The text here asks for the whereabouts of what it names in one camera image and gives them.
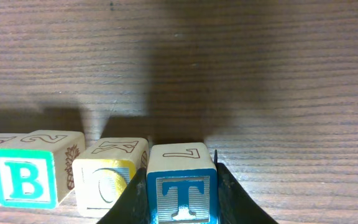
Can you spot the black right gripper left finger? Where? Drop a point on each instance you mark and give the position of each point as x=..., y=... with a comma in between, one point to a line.
x=132, y=206

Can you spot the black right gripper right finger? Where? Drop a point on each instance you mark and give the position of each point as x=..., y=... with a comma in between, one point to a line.
x=235, y=204

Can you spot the blue T letter block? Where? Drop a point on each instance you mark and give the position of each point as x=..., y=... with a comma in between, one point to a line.
x=182, y=184

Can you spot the green B letter block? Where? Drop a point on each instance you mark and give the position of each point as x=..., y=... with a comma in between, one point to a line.
x=36, y=168

